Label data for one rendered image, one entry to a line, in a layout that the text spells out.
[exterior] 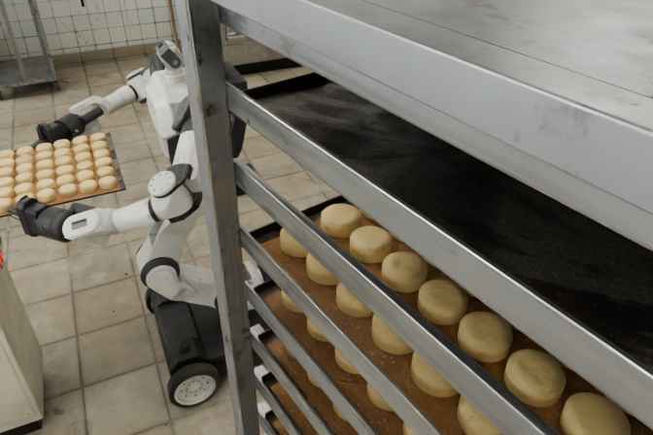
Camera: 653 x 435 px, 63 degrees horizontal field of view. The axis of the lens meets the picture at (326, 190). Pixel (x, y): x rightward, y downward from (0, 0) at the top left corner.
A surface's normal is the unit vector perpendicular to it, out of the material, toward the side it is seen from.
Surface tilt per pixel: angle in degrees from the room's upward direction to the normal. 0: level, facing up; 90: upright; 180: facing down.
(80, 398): 0
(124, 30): 90
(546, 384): 0
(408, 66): 90
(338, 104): 0
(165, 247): 90
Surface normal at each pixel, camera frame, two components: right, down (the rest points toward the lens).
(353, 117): 0.01, -0.83
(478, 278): -0.81, 0.32
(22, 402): 0.41, 0.51
